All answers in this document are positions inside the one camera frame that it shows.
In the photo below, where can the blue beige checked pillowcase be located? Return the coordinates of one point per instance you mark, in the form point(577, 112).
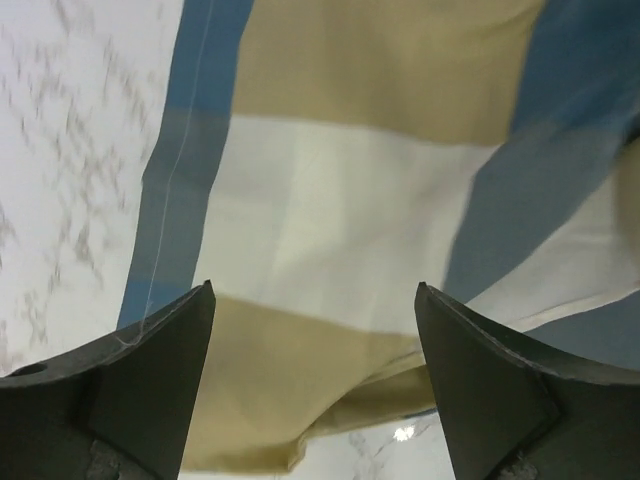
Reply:
point(318, 160)

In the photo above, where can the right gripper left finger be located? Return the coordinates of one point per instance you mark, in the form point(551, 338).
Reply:
point(118, 407)

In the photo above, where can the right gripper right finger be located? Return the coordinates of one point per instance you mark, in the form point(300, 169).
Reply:
point(512, 407)

